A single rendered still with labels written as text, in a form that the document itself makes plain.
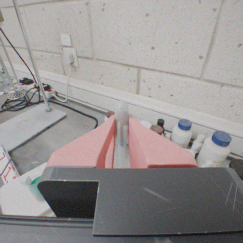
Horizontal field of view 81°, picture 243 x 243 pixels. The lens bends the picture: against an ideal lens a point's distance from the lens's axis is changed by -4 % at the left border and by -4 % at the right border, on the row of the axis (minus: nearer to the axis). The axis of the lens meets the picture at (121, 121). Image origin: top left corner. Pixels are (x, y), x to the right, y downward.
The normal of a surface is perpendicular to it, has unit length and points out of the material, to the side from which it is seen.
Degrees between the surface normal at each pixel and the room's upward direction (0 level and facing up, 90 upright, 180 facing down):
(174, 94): 90
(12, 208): 0
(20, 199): 0
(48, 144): 0
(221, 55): 90
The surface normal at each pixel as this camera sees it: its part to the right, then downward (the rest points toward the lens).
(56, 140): 0.00, -0.80
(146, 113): -0.52, 0.51
